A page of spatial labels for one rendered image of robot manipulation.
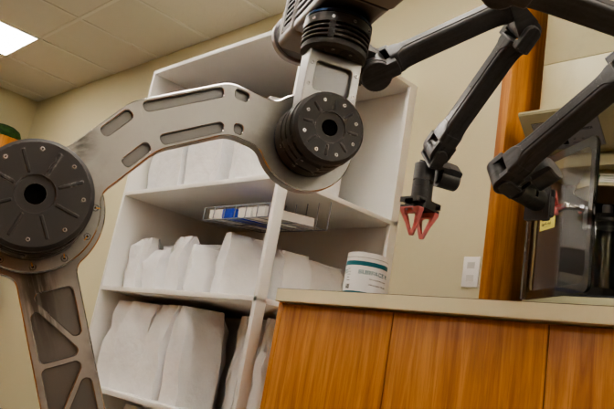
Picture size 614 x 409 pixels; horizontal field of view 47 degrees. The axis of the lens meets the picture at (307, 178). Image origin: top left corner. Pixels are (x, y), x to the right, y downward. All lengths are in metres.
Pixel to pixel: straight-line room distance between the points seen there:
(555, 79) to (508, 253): 0.54
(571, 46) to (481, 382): 1.04
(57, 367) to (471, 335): 0.98
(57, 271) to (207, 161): 1.79
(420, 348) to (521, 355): 0.28
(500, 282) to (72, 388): 1.23
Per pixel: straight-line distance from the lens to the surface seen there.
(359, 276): 2.21
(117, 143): 1.31
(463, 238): 2.75
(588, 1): 1.44
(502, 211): 2.09
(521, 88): 2.26
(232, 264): 2.67
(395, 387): 1.93
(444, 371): 1.84
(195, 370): 2.81
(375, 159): 3.15
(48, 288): 1.30
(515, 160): 1.66
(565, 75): 2.24
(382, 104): 3.25
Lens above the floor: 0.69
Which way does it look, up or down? 15 degrees up
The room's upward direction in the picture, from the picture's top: 10 degrees clockwise
